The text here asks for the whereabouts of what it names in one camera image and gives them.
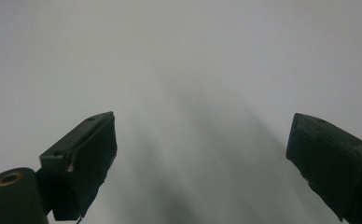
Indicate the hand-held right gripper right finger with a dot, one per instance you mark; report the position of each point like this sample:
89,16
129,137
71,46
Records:
334,168

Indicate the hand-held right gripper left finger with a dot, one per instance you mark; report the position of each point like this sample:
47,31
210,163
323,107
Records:
82,161

